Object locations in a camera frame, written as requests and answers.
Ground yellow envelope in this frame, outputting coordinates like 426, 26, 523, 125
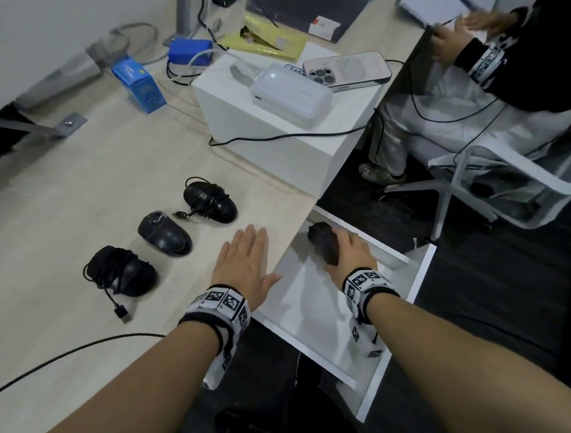
218, 13, 309, 62

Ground long black cable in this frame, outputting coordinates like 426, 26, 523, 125
208, 59, 507, 148

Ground black mouse with wrapped cord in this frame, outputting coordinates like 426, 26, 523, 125
83, 245, 159, 324
172, 177, 239, 225

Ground grey metal tube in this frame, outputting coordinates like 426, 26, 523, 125
13, 33, 130, 110

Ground white paper sheets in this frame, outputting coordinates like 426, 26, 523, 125
397, 0, 497, 28

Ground smartphone with black edge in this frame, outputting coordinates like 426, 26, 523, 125
303, 51, 393, 92

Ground white chair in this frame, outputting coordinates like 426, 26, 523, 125
387, 133, 571, 242

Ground person's right hand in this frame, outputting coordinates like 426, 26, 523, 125
323, 228, 379, 286

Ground person's left forearm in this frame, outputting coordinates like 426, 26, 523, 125
48, 320, 224, 433

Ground grey metal bracket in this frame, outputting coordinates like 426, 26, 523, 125
0, 103, 88, 139

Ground white drawer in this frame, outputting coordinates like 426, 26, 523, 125
251, 205, 437, 423

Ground right marker wrist band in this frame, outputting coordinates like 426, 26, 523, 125
342, 267, 400, 358

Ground blue battery pack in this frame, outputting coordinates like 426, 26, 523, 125
168, 38, 214, 68

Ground person's right forearm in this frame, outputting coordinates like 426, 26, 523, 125
363, 294, 571, 433

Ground white cable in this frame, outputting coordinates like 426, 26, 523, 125
167, 47, 225, 86

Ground left marker wrist band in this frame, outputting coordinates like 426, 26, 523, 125
178, 284, 252, 391

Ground blue cardboard box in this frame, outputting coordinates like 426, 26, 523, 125
111, 57, 167, 115

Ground white power bank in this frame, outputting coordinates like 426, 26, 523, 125
250, 63, 333, 130

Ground clear plastic wrapper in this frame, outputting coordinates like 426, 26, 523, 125
229, 61, 262, 86

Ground grey cable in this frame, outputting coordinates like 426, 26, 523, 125
109, 22, 160, 66

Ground glossy black computer mouse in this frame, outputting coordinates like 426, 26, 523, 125
137, 211, 194, 258

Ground grey monitor stand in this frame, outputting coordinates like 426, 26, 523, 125
162, 0, 202, 48

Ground white box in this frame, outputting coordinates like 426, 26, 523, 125
191, 42, 385, 200

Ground marker wrist band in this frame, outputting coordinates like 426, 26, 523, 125
178, 284, 252, 391
342, 267, 400, 358

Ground person's left hand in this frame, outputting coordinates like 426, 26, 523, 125
210, 224, 283, 313

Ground thin black cable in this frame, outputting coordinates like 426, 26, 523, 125
0, 333, 167, 393

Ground black matte computer mouse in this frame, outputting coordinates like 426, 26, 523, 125
307, 222, 342, 266

